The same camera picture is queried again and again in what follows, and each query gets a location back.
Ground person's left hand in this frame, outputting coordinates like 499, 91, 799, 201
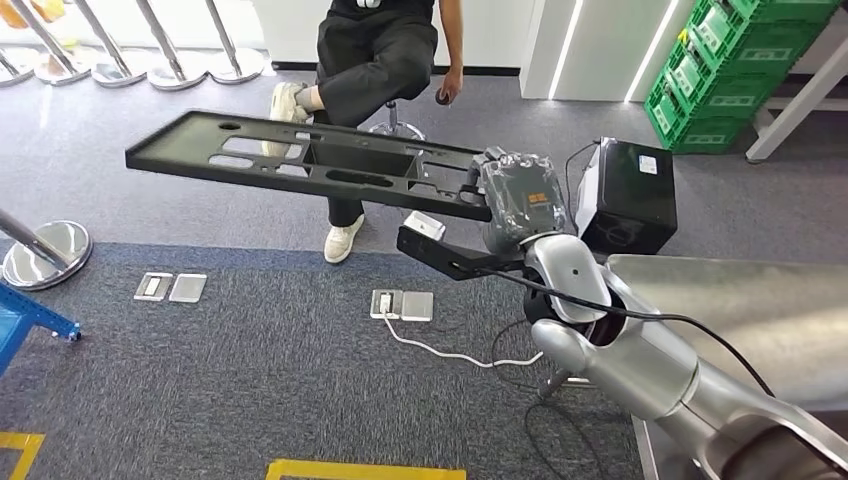
438, 66, 465, 106

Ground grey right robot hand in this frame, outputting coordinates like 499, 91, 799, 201
466, 146, 568, 256

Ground long black plastic part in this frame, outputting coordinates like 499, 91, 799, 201
123, 109, 496, 224

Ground steel workbench leg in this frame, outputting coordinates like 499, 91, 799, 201
537, 366, 599, 401

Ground blue metal shelf rack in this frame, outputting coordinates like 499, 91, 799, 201
0, 280, 83, 380

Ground chrome swivel stool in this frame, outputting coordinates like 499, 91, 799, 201
366, 99, 430, 144

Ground person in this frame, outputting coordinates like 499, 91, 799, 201
260, 0, 466, 266

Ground glossy black equipment box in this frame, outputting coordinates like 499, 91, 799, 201
573, 136, 680, 258

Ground steel floor socket box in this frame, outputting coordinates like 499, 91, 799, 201
132, 270, 209, 305
368, 288, 437, 325

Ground chrome barrier stanchion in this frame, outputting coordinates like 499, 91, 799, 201
0, 207, 95, 293
7, 0, 92, 87
0, 46, 36, 89
134, 0, 209, 93
203, 0, 268, 86
71, 0, 150, 89

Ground orange object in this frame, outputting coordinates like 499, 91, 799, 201
0, 0, 68, 25

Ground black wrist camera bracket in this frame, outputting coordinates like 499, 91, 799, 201
395, 225, 533, 283

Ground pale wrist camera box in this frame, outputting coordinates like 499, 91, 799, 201
402, 209, 448, 242

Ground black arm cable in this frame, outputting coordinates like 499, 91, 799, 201
471, 266, 778, 400

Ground black floor cables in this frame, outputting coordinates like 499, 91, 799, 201
488, 316, 639, 480

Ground white power cable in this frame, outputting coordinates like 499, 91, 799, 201
381, 309, 546, 370

